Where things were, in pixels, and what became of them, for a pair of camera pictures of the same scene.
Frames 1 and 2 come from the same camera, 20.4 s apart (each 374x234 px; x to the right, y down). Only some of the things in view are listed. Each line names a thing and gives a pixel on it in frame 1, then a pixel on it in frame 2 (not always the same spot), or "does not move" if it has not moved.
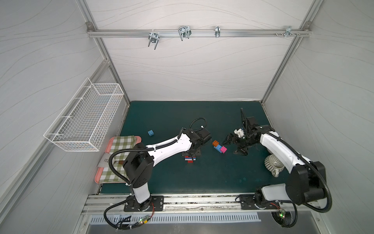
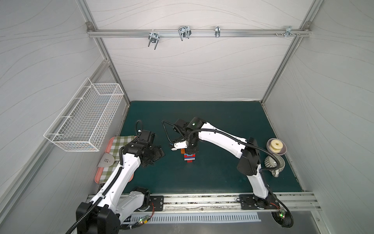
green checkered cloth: x=115 y=143 does not move
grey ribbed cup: x=273 y=165 does not move
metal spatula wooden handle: x=104 y=161 does not move
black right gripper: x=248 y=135 -> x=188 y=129
